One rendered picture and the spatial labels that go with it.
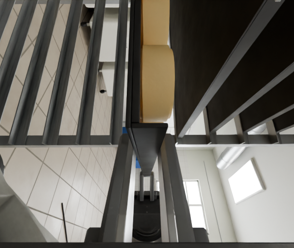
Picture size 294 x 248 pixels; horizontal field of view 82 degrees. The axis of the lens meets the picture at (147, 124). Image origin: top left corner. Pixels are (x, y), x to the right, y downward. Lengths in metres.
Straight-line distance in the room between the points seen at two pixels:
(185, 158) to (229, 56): 5.60
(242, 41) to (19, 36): 0.75
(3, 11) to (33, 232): 0.81
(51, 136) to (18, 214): 0.25
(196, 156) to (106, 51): 4.48
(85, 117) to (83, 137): 0.06
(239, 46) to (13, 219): 0.38
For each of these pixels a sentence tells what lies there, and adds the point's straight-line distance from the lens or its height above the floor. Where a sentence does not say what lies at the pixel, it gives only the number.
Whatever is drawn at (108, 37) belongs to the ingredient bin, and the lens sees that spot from 2.35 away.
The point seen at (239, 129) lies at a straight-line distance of 0.54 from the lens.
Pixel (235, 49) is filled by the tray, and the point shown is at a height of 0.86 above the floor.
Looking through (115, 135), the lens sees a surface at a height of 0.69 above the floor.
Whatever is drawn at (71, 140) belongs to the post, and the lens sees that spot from 0.53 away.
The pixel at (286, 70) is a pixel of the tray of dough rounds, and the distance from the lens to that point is 0.28.
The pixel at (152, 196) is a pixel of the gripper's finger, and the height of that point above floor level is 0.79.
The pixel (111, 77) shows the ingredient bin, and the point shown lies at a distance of 2.67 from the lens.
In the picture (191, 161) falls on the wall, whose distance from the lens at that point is 5.77.
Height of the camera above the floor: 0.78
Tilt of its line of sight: level
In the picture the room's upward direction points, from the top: 90 degrees clockwise
